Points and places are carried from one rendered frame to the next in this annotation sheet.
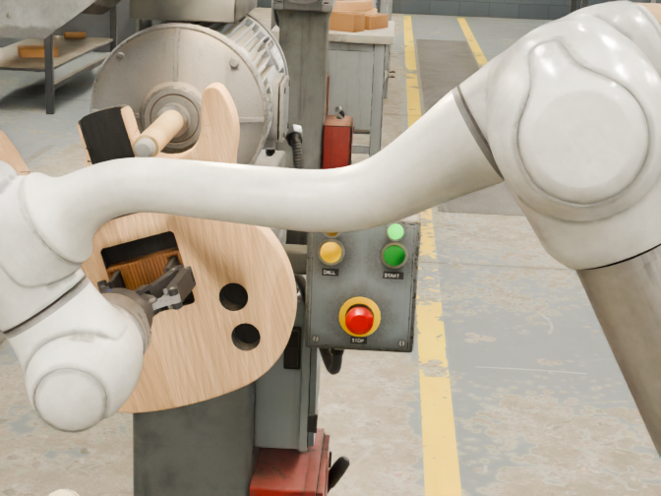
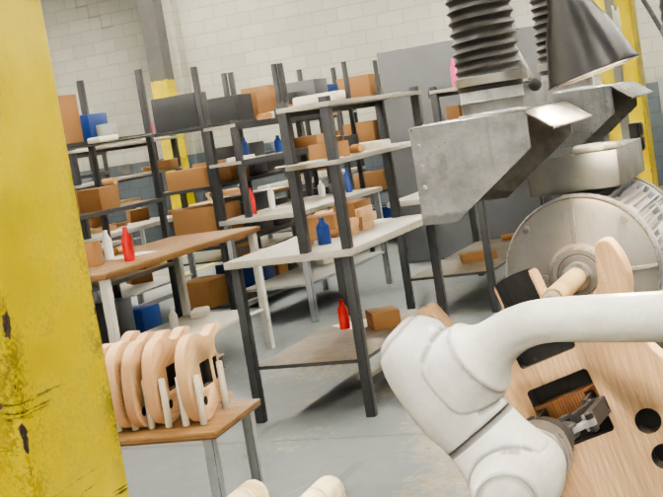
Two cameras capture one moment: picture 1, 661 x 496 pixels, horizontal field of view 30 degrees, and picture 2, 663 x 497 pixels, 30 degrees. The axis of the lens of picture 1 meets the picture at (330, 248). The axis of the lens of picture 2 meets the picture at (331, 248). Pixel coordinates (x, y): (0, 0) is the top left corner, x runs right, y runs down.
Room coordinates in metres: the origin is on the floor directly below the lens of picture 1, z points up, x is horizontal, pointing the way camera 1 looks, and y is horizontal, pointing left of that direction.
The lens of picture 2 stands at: (-0.28, -0.11, 1.55)
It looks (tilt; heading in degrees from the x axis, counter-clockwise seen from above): 6 degrees down; 21
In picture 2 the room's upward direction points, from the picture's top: 9 degrees counter-clockwise
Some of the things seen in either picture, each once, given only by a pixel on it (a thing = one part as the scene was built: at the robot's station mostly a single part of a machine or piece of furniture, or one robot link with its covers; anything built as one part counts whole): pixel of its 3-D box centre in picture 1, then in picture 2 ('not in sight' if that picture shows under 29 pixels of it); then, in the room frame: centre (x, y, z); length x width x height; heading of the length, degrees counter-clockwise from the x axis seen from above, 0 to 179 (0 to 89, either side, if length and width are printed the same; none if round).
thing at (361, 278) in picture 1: (345, 279); not in sight; (1.80, -0.03, 0.99); 0.24 x 0.21 x 0.26; 178
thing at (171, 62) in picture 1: (202, 96); (604, 255); (1.90, 0.21, 1.25); 0.41 x 0.27 x 0.26; 178
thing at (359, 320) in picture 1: (359, 318); not in sight; (1.67, -0.05, 0.98); 0.04 x 0.04 x 0.04; 88
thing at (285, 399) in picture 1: (293, 282); not in sight; (1.95, 0.06, 0.93); 0.15 x 0.10 x 0.55; 178
